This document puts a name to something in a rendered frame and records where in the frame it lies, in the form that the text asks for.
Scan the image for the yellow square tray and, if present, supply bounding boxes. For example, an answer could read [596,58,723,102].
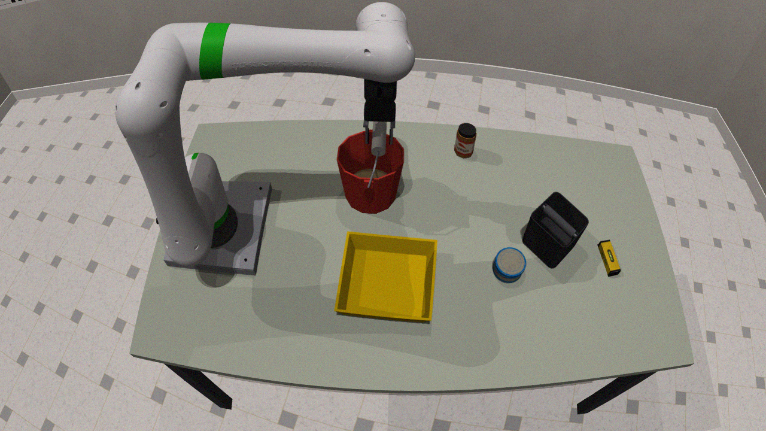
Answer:
[334,231,437,323]

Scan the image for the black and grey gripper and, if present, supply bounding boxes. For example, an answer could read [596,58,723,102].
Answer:
[363,79,397,145]

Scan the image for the yellow pocket level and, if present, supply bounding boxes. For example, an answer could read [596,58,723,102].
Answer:
[598,240,621,277]

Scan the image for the paprika spice jar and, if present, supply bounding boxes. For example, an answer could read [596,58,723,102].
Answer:
[454,123,477,158]

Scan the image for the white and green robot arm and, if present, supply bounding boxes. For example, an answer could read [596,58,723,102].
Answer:
[115,2,415,266]

